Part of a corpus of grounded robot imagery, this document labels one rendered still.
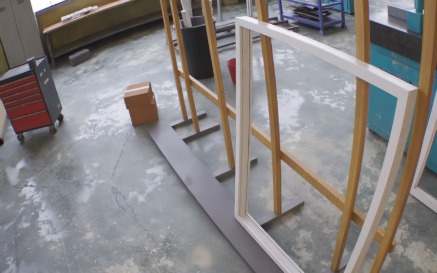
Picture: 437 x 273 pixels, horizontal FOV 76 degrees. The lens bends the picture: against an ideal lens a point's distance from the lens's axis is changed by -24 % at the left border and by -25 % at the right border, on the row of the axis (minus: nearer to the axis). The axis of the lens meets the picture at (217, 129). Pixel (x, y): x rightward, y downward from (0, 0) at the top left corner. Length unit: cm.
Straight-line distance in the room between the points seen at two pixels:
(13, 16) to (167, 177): 580
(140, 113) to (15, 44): 474
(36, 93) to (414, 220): 425
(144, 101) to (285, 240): 226
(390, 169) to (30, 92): 402
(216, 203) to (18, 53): 629
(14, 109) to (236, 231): 329
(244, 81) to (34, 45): 647
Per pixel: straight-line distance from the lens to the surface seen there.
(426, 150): 273
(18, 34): 798
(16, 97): 456
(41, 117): 455
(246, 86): 206
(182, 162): 323
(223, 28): 643
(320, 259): 240
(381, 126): 336
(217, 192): 285
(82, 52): 721
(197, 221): 273
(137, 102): 397
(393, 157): 125
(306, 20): 659
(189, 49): 463
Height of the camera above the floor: 197
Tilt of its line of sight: 32 degrees down
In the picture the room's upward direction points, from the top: 10 degrees counter-clockwise
